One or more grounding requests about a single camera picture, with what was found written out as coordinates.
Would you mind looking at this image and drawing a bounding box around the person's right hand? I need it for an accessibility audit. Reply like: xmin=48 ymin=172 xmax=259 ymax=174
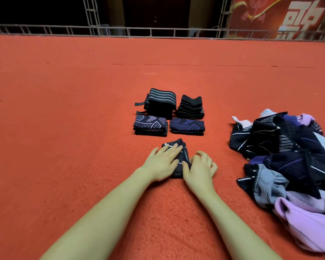
xmin=181 ymin=150 xmax=218 ymax=197

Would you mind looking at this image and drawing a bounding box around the grey metal railing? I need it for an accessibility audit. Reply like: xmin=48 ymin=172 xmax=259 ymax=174
xmin=0 ymin=23 xmax=325 ymax=40

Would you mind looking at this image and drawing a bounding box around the single plain navy sock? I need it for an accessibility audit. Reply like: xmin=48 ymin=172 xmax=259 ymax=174
xmin=169 ymin=117 xmax=205 ymax=136

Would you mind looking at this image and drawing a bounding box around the person's right forearm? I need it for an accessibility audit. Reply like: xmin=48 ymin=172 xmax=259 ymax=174
xmin=198 ymin=187 xmax=282 ymax=260

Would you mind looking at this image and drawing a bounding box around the single black grey-heeled sock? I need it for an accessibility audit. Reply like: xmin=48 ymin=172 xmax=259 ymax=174
xmin=162 ymin=138 xmax=192 ymax=179

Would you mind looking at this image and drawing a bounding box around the grey metal truss tower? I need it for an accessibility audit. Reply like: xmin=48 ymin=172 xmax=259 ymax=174
xmin=218 ymin=0 xmax=233 ymax=38
xmin=82 ymin=0 xmax=101 ymax=36

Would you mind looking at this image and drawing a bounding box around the person's left hand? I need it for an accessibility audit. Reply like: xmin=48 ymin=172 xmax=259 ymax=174
xmin=137 ymin=142 xmax=183 ymax=183

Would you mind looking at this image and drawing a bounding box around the dark brown door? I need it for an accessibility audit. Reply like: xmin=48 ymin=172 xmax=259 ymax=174
xmin=122 ymin=0 xmax=190 ymax=27

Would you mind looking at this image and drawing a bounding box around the red banner with white print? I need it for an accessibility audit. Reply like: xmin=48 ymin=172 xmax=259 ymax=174
xmin=227 ymin=0 xmax=325 ymax=38

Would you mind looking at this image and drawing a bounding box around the single navy white-patterned sock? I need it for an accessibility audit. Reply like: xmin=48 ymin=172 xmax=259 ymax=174
xmin=133 ymin=113 xmax=169 ymax=130
xmin=134 ymin=127 xmax=168 ymax=137

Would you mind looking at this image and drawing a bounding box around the person's left forearm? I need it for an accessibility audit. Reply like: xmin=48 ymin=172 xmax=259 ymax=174
xmin=40 ymin=170 xmax=155 ymax=260

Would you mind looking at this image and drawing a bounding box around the heap of dark patterned socks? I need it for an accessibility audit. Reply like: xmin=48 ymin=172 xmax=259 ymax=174
xmin=229 ymin=109 xmax=325 ymax=252

